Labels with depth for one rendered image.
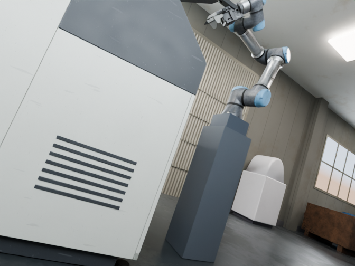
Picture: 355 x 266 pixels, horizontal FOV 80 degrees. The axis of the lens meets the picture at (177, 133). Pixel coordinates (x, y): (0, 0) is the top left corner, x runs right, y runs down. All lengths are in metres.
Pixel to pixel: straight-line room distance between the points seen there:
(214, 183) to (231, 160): 0.19
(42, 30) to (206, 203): 1.12
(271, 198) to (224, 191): 2.79
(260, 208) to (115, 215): 3.29
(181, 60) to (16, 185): 0.77
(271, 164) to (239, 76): 1.70
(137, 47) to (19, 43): 0.40
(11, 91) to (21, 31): 0.21
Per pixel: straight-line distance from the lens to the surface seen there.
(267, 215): 4.18
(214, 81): 3.90
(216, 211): 1.39
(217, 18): 1.36
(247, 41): 1.65
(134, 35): 0.95
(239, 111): 1.49
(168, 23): 1.02
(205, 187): 1.30
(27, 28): 0.96
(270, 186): 4.07
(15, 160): 0.89
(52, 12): 0.97
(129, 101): 0.87
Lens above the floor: 0.47
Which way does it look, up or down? 8 degrees up
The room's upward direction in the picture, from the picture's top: 20 degrees clockwise
